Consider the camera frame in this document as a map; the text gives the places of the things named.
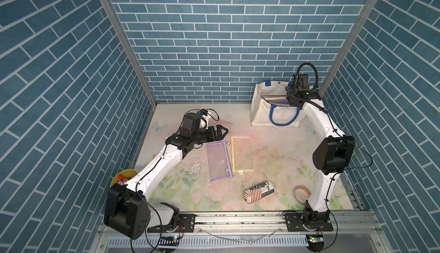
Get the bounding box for yellow bowl with items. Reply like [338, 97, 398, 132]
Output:
[110, 169, 138, 187]

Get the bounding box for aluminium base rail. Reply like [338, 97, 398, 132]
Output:
[91, 211, 392, 253]

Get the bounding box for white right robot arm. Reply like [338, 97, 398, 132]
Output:
[286, 74, 355, 223]

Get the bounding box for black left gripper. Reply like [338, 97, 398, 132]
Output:
[190, 124, 228, 145]

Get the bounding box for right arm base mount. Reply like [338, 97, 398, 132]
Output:
[281, 211, 333, 232]

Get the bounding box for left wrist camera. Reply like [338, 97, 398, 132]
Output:
[198, 108, 220, 129]

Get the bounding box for brown tape roll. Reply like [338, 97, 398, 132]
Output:
[292, 185, 311, 205]

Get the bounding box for crushed striped drink can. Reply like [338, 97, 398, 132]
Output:
[243, 181, 275, 204]

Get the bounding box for cream yellow pouch bottom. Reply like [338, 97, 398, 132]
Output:
[231, 136, 254, 175]

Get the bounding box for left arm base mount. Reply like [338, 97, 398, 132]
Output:
[147, 214, 196, 233]

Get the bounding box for purple mesh pouch bottom left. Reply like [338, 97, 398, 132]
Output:
[206, 141, 233, 183]

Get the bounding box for white canvas tote bag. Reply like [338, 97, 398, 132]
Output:
[250, 81, 305, 127]

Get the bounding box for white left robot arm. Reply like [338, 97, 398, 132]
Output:
[103, 109, 228, 240]

